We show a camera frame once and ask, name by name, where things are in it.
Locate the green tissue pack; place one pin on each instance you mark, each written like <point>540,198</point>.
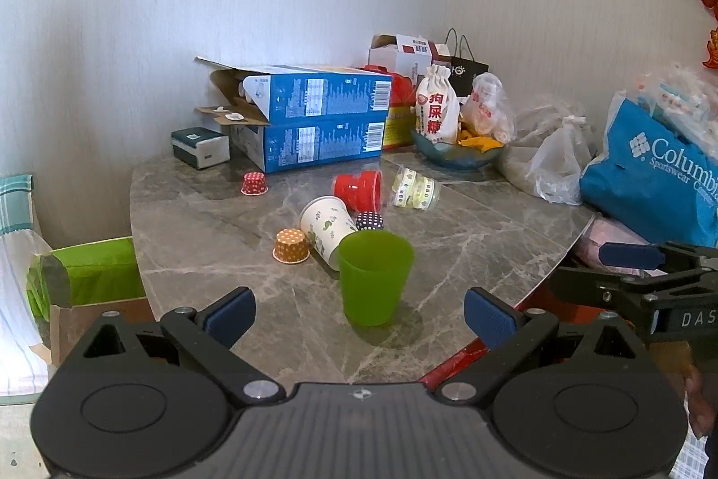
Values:
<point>84,277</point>

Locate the clear printed plastic cup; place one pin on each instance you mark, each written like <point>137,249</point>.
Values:
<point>415,187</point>

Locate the green plastic cup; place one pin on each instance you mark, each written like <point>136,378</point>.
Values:
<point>374,282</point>

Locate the white printed paper cup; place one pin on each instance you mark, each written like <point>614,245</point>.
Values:
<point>324,231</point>

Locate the red polka dot small cup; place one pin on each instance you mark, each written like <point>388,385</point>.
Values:
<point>253,184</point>

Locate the red printed plastic bag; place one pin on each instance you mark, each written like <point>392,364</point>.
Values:
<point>489,111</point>

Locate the blue cardboard box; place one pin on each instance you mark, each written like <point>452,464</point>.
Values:
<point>314,94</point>
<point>314,142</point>

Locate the small green white box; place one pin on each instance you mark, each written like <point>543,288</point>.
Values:
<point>199,148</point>

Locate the chair with plaid cloth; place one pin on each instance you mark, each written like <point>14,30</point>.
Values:
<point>15,232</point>

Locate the orange polka dot small cup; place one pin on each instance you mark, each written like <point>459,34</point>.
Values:
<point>290,246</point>

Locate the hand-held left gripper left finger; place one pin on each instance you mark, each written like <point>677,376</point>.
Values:
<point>231,317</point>

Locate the red stool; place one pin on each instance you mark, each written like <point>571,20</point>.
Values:
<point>465,361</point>

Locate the clear plastic bag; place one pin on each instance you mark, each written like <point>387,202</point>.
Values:
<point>555,162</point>

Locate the red plastic cup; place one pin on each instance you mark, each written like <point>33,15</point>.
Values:
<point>359,190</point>

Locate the dark polka dot small cup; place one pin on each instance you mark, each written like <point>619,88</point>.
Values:
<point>370,221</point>

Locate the red yellow box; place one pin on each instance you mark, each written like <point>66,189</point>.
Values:
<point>399,111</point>

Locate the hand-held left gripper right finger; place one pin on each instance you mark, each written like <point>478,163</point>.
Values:
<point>489,320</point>

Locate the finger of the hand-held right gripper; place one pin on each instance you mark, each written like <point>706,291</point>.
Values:
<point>628,255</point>
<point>594,285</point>

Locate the black paper bag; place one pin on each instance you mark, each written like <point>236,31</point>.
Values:
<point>464,66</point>

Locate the blue shopping bag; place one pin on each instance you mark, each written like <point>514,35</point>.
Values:
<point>650,176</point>

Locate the pink packet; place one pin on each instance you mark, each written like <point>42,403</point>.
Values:
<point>608,243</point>

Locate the white cardboard box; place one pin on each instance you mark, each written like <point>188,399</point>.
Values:
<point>401,52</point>

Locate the blue ceramic bowl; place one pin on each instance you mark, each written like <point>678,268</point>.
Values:
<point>449,154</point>

